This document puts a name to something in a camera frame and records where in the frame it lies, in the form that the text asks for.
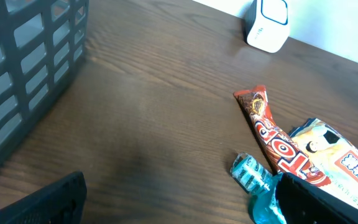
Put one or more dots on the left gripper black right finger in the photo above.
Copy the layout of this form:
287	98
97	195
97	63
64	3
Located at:
301	202

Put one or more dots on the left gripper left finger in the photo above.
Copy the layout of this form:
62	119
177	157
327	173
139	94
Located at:
60	202

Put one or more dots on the blue Listerine mouthwash bottle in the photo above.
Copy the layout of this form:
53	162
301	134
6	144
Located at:
258	182

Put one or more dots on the orange Top snack bar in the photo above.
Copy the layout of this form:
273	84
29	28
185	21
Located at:
282	152

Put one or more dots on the wet wipes packet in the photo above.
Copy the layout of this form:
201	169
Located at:
333	154

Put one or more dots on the white barcode scanner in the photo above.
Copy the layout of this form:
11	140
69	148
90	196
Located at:
267	24

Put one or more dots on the grey plastic shopping basket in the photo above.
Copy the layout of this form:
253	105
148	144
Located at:
42	46

